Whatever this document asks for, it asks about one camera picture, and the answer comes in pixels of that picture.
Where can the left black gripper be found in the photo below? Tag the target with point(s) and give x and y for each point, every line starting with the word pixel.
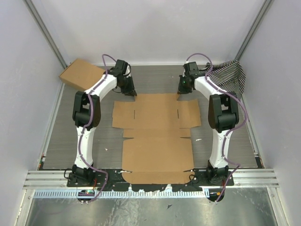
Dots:
pixel 130 89

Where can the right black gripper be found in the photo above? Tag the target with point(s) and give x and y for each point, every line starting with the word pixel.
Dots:
pixel 181 90

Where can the aluminium rail front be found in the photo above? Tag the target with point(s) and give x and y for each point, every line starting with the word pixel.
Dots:
pixel 242 178

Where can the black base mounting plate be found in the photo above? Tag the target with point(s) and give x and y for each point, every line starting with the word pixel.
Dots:
pixel 118 180

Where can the striped black white cloth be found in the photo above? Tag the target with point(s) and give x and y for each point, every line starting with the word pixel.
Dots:
pixel 229 76

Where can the brown cardboard box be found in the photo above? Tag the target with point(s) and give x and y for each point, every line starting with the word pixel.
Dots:
pixel 81 75
pixel 156 128

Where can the slotted grey cable duct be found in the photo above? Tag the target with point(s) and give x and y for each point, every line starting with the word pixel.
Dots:
pixel 89 194

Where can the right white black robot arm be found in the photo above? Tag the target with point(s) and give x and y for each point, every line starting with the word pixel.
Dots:
pixel 223 113

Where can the folded brown cardboard box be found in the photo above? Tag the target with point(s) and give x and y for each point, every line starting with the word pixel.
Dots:
pixel 81 75

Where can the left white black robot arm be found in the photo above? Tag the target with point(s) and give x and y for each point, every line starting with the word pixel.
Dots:
pixel 86 113

